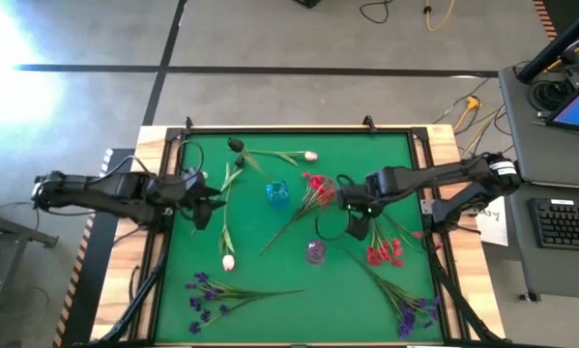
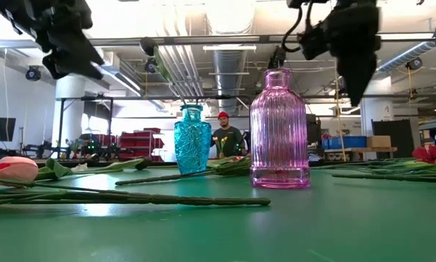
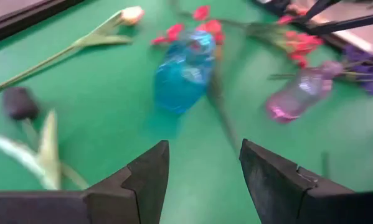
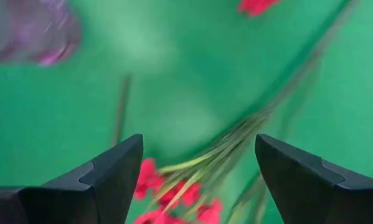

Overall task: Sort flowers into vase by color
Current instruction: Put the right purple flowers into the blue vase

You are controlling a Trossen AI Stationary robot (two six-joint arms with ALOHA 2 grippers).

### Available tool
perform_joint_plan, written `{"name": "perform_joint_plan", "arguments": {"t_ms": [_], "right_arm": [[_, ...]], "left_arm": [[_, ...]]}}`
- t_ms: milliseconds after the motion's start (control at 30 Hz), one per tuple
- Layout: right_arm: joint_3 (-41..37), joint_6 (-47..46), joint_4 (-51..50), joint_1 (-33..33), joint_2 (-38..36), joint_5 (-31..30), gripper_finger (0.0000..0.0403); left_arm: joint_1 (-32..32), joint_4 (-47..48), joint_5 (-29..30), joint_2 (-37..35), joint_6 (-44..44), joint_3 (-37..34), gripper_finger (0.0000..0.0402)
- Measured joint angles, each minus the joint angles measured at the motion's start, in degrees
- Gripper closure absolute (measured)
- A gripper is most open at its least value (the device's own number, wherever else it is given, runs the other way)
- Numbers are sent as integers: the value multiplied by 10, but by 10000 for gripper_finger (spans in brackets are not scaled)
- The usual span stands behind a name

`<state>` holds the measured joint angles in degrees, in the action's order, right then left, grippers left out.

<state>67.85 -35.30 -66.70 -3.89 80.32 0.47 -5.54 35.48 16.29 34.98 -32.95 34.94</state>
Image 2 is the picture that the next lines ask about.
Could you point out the grey horizontal beam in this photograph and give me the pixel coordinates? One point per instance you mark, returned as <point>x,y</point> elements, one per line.
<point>112,40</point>

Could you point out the red storage rack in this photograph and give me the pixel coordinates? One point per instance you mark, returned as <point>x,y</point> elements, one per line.
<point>137,142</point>

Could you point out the black metal frame stand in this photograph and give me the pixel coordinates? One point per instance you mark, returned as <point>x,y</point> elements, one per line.
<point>60,123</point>

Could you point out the teal textured glass vase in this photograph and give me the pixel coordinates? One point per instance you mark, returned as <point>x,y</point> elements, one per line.
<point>193,145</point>

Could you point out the wide silver ventilation duct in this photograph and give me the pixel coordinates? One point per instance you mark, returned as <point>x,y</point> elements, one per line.
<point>232,83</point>

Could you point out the background robot with green lights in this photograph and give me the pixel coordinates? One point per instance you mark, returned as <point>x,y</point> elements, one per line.
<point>94,147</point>

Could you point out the black panel board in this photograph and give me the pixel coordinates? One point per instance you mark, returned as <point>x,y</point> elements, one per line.
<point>392,138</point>

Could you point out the cardboard box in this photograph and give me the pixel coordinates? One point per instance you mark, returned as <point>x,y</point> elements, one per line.
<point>378,141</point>

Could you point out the pink ribbed glass vase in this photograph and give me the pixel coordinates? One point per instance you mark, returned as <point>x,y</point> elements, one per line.
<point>279,138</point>

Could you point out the wooden workbench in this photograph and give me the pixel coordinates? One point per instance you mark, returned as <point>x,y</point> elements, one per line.
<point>363,149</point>

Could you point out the green table mat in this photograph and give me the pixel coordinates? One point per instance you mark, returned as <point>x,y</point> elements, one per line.
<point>217,225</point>

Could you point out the person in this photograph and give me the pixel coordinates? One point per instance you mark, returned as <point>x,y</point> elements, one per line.
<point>226,138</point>

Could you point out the white rectangular air duct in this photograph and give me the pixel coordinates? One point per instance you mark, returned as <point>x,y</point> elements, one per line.
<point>110,63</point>

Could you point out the purple artificial flower spray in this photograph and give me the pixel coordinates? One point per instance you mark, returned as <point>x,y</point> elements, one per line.
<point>130,198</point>
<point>159,178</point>

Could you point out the white fallen petal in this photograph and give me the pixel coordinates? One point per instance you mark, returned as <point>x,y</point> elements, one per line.
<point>81,167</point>

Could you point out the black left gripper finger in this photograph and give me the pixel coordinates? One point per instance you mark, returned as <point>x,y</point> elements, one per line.
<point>75,47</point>
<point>61,65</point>

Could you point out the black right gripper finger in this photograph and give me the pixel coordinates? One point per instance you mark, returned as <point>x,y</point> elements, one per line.
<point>356,72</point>

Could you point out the black desktop monitor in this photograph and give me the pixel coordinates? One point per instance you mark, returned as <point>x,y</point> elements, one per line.
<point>316,131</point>

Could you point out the small yellow tulip bunch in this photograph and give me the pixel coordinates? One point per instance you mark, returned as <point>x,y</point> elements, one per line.
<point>221,142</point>

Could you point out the dark purple artificial tulip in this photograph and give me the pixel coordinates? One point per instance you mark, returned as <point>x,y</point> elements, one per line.
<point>148,45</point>
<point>144,163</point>

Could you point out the ceiling light fixture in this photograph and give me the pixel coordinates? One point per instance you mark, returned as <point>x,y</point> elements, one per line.
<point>229,47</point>

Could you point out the blue storage bin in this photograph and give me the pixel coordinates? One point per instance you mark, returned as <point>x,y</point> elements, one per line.
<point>348,142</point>

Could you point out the white round column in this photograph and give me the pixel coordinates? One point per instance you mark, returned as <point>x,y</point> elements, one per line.
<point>70,109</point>
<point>376,109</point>

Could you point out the slim silver ventilation duct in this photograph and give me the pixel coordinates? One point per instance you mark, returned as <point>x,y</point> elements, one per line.
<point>403,56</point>

